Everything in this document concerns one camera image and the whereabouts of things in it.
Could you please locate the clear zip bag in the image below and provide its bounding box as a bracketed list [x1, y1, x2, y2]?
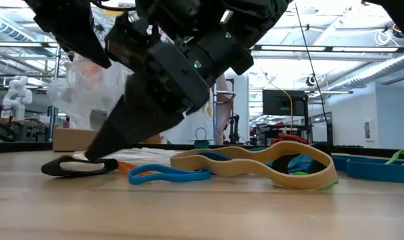
[47, 53, 133, 131]

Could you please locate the pink hanging cloth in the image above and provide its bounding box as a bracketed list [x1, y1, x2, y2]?
[217, 75, 233, 145]

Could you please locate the thin blue rubber band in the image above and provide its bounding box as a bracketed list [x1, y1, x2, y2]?
[128, 164, 212, 186]

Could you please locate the red resistance band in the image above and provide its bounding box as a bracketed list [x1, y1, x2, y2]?
[277, 133, 309, 145]

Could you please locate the silver ventilation duct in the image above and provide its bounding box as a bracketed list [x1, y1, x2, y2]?
[0, 6, 35, 43]
[335, 53, 404, 88]

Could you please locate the black monitor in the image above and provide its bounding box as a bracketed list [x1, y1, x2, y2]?
[262, 89, 307, 117]

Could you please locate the wide black rubber band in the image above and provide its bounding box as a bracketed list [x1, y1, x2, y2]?
[41, 155, 119, 177]

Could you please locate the hanging yellow cable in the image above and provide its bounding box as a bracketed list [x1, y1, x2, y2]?
[258, 63, 295, 134]

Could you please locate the floral print curtain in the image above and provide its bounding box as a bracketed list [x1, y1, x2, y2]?
[67, 5, 219, 145]

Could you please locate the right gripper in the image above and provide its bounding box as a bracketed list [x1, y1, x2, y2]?
[85, 0, 255, 161]

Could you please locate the ceiling light strip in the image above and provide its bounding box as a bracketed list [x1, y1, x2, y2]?
[251, 45, 404, 53]

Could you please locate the stack of clear bags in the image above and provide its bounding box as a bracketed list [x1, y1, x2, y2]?
[71, 148, 176, 164]

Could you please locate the hanging black cable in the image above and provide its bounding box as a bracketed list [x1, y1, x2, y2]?
[294, 2, 329, 134]

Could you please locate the open cardboard box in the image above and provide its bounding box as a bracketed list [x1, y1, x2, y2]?
[52, 128, 163, 153]

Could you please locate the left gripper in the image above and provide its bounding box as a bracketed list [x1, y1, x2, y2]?
[23, 0, 112, 69]

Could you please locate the white wall box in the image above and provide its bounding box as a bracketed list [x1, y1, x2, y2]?
[364, 119, 378, 141]

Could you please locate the black background desk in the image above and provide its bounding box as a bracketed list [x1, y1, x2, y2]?
[250, 111, 335, 147]

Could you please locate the orange rubber band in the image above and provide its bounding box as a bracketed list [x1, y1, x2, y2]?
[117, 161, 153, 177]

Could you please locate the large tan rubber band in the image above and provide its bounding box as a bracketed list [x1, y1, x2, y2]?
[169, 141, 339, 191]

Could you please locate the background workbench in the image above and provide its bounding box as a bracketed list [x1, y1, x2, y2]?
[0, 116, 51, 143]

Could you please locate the large blue rubber band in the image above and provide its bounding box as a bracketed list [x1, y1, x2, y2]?
[331, 155, 404, 185]

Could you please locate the white cable coil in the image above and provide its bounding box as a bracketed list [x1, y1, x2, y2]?
[374, 29, 394, 47]

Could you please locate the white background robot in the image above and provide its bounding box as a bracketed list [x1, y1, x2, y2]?
[1, 75, 33, 121]

